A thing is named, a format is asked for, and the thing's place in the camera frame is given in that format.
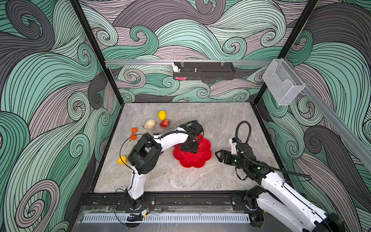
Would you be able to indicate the red flower-shaped fruit bowl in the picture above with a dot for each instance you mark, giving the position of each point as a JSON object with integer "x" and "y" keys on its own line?
{"x": 197, "y": 160}

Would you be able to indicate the small white rabbit figurine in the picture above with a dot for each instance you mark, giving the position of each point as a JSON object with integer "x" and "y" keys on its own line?
{"x": 175, "y": 68}

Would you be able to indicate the black wall shelf tray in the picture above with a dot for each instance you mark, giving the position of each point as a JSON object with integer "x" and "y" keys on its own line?
{"x": 207, "y": 72}

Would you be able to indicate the aluminium wall rail back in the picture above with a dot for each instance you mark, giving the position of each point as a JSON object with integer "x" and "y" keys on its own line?
{"x": 170, "y": 62}

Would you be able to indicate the pale cream pear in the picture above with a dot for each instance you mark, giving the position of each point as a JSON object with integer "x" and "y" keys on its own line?
{"x": 151, "y": 123}

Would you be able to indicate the clear plastic wall holder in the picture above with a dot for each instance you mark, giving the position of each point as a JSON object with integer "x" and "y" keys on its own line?
{"x": 283, "y": 81}

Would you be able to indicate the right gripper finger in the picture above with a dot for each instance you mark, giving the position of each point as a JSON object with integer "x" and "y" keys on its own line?
{"x": 224, "y": 153}
{"x": 221, "y": 158}

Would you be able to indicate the aluminium wall rail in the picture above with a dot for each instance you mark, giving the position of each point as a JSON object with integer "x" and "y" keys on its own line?
{"x": 320, "y": 93}
{"x": 170, "y": 62}

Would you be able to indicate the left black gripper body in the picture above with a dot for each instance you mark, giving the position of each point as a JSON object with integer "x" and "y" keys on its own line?
{"x": 192, "y": 148}

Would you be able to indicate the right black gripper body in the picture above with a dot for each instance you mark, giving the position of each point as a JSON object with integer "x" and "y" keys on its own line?
{"x": 235, "y": 161}

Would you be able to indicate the red strawberry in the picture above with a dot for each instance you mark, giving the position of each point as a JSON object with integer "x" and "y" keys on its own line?
{"x": 165, "y": 123}

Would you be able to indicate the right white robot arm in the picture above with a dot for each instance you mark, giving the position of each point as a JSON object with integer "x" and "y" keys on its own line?
{"x": 273, "y": 195}

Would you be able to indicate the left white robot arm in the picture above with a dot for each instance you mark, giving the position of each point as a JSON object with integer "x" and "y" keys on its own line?
{"x": 145, "y": 154}

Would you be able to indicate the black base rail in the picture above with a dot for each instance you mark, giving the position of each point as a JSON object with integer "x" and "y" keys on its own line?
{"x": 234, "y": 199}

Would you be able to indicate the yellow bell pepper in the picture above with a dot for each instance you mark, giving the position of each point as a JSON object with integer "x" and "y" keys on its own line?
{"x": 122, "y": 160}

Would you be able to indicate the yellow lemon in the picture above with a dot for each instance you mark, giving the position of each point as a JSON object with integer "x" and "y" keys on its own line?
{"x": 162, "y": 115}

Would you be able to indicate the aluminium wall rail right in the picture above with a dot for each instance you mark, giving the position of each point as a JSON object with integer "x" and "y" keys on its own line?
{"x": 320, "y": 93}

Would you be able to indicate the white slotted cable duct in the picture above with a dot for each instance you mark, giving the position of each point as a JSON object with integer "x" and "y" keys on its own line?
{"x": 169, "y": 218}

